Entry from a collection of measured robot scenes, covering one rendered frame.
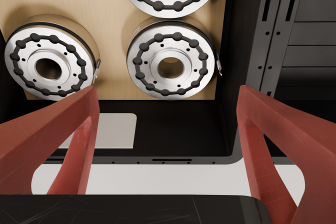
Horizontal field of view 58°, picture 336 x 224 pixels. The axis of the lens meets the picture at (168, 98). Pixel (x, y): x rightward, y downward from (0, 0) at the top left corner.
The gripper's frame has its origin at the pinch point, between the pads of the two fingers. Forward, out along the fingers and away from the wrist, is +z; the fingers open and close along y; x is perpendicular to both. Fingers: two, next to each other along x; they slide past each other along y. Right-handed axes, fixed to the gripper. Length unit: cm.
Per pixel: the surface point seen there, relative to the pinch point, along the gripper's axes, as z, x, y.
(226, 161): 14.1, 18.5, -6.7
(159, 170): 39, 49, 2
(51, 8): 23.6, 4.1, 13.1
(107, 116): 20.8, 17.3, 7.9
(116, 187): 39, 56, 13
